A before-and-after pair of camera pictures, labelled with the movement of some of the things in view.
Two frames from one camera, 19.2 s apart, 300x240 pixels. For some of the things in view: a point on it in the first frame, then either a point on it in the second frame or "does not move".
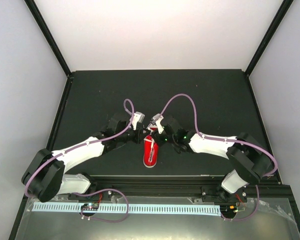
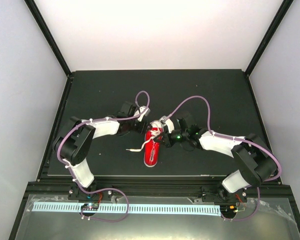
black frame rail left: [68, 84] does not move
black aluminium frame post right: [280, 15] does not move
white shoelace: [152, 148] → [153, 133]
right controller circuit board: [230, 208] does not move
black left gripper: [139, 136] → [142, 129]
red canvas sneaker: [150, 151] does not move
